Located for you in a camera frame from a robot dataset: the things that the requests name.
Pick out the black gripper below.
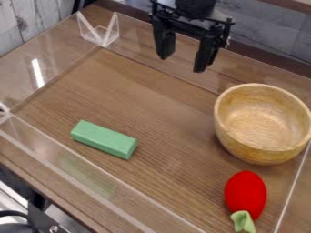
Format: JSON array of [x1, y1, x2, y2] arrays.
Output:
[[149, 0, 236, 73]]

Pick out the black cable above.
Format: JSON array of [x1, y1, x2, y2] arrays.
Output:
[[0, 209, 30, 222]]

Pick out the green rectangular block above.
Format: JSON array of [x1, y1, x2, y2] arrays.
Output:
[[70, 120, 137, 160]]

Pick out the black table clamp mount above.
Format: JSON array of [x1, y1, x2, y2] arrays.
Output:
[[0, 199, 72, 233]]

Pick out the wooden bowl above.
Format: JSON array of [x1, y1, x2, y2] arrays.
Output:
[[213, 83, 311, 166]]

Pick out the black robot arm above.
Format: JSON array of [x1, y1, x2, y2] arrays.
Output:
[[149, 0, 234, 73]]

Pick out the red plush strawberry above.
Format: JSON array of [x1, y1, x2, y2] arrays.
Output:
[[222, 170, 266, 233]]

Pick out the clear acrylic corner bracket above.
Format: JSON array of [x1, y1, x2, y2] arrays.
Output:
[[76, 12, 120, 47]]

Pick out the clear acrylic tray walls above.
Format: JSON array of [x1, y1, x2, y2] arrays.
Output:
[[0, 6, 311, 233]]

